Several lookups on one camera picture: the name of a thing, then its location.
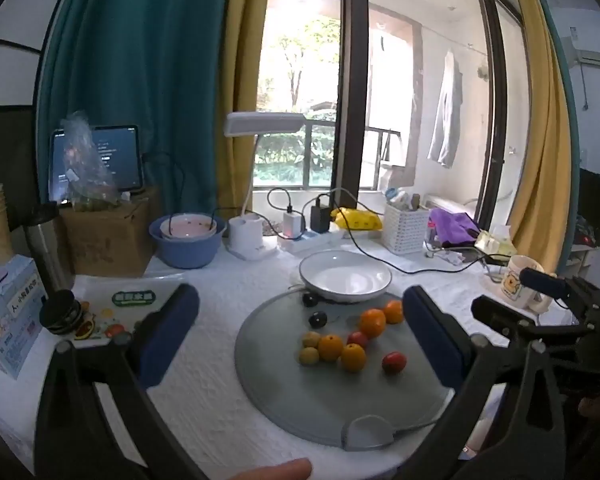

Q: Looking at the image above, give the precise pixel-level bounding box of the tablet screen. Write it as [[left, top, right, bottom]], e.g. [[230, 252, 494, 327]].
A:
[[48, 125, 144, 205]]

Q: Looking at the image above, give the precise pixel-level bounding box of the air conditioner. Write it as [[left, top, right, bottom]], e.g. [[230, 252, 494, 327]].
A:
[[566, 49, 600, 68]]

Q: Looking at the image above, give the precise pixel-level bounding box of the red tomato middle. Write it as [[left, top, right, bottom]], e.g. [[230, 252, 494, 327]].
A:
[[347, 330, 370, 349]]

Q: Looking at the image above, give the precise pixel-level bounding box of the white round plate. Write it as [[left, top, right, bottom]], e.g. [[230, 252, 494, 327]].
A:
[[298, 250, 392, 304]]

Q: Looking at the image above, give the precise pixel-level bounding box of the large orange mandarin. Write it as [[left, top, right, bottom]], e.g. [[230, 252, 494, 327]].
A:
[[358, 309, 387, 339]]

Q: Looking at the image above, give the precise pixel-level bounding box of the pink bowl in basin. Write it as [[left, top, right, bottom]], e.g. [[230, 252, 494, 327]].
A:
[[160, 214, 216, 242]]

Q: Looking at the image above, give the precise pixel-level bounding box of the yellow snack bag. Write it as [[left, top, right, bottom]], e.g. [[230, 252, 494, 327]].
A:
[[330, 208, 382, 231]]

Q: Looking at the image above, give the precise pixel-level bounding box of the dark plum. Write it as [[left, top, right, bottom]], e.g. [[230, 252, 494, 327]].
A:
[[302, 292, 320, 308], [308, 311, 328, 330]]

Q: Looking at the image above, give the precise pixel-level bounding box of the clear plastic bag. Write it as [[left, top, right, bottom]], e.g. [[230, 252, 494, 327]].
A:
[[61, 112, 120, 212]]

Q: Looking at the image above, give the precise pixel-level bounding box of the hanging white shirt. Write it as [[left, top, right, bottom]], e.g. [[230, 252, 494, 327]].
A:
[[428, 51, 463, 169]]

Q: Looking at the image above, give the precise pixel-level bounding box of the yellow small fruit upper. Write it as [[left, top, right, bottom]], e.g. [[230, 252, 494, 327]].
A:
[[301, 332, 322, 348]]

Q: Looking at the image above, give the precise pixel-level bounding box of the steel thermos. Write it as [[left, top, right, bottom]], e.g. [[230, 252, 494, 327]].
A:
[[23, 202, 74, 294]]

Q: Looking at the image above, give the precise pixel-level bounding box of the black cable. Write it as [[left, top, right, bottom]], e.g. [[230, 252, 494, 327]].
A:
[[299, 186, 512, 276]]

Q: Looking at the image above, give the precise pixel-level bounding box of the tissue pack green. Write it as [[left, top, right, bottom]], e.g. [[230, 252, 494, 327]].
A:
[[475, 224, 517, 257]]

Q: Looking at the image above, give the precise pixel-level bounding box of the yellow curtain right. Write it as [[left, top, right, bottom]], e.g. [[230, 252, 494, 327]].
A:
[[510, 0, 572, 272]]

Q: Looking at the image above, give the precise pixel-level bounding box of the blue plastic basin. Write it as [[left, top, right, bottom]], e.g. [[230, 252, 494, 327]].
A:
[[148, 216, 226, 270]]

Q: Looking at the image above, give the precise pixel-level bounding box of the white desk lamp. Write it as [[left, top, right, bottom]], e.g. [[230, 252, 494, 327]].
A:
[[223, 110, 308, 262]]

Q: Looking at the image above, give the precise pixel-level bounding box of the fruit printed plastic bag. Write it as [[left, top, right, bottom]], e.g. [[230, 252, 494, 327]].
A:
[[67, 274, 184, 347]]

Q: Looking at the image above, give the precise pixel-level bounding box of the blue tissue box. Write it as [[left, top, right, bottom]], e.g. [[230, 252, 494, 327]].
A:
[[0, 255, 45, 379]]

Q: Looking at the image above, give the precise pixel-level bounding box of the white cartoon mug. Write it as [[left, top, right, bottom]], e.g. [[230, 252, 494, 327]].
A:
[[498, 253, 554, 316]]

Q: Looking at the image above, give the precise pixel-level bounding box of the purple cloth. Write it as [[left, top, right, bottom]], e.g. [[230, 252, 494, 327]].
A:
[[429, 208, 480, 248]]

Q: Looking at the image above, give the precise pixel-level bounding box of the white charger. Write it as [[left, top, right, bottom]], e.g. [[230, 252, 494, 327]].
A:
[[283, 210, 303, 240]]

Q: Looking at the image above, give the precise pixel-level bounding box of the small orange back right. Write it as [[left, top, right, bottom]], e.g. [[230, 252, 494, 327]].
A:
[[382, 300, 404, 324]]

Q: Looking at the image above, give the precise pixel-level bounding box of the white power strip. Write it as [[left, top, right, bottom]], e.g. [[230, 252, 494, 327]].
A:
[[277, 228, 343, 254]]

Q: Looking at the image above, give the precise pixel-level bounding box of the black charger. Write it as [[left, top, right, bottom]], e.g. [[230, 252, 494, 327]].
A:
[[310, 197, 332, 234]]

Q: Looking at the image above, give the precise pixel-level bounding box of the cardboard box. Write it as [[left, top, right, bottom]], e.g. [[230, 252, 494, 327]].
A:
[[60, 186, 162, 278]]

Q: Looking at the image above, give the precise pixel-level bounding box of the operator finger tip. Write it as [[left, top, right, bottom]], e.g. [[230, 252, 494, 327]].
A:
[[230, 458, 313, 480]]

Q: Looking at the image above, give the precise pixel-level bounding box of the grey round heating mat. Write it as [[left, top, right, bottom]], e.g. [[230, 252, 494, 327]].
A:
[[234, 290, 453, 451]]

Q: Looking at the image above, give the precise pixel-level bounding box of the white plastic basket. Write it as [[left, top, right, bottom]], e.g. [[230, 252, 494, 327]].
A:
[[380, 204, 429, 256]]

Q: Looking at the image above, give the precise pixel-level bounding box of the yellow small fruit lower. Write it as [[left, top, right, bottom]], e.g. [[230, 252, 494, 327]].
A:
[[298, 347, 321, 366]]

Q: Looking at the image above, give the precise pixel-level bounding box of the red cherry tomato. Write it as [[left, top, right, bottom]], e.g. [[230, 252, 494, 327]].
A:
[[381, 351, 407, 376]]

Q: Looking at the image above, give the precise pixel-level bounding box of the yellow small fruit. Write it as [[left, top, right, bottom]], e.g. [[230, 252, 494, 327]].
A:
[[301, 332, 322, 348], [298, 347, 321, 366]]

